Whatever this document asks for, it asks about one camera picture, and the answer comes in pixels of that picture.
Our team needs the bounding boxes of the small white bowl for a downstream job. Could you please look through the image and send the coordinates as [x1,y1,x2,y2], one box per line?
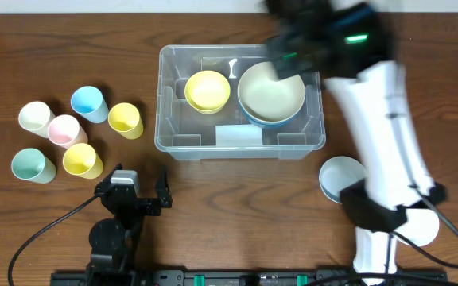
[395,208,440,246]

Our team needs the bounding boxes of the small yellow bowl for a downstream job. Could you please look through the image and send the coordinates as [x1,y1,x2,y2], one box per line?
[184,71,231,114]

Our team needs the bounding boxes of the light blue cup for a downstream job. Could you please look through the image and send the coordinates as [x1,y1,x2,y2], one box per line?
[70,86,109,123]

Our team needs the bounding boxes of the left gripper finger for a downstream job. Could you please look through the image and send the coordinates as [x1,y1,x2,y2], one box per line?
[98,163,122,189]
[154,166,173,208]

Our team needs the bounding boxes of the large beige bowl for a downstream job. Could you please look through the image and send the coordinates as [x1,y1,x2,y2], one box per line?
[237,62,306,125]

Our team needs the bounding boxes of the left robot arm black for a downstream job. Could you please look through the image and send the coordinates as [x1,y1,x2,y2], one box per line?
[88,164,173,285]

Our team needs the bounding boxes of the yellow cup front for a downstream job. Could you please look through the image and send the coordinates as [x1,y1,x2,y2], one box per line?
[62,143,103,180]

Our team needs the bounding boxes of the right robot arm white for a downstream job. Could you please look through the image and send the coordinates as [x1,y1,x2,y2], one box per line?
[266,1,447,285]

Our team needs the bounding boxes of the yellow cup right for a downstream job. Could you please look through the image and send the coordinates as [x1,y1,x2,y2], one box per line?
[108,102,144,140]

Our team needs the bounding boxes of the left black cable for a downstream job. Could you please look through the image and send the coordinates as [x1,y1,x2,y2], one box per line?
[7,194,99,286]

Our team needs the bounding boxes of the cream white cup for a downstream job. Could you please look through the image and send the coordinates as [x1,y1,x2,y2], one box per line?
[18,101,56,138]

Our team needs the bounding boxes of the pink cup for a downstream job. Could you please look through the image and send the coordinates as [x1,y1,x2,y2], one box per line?
[47,114,88,149]

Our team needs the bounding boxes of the small grey-blue bowl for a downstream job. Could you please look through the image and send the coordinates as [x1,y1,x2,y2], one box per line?
[318,156,367,203]

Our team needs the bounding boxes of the yellow cup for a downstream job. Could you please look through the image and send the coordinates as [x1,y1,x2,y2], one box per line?
[62,143,103,180]
[108,102,144,140]

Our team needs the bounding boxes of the dark blue bowl front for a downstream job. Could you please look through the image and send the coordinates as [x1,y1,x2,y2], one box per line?
[239,104,300,129]

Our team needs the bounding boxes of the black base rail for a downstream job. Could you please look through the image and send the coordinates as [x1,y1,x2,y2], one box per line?
[49,268,451,286]

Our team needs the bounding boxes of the mint green cup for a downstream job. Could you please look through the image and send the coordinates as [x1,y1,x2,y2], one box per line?
[11,148,56,184]

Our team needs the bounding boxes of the white label in container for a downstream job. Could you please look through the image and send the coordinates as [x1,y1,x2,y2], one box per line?
[215,124,263,147]

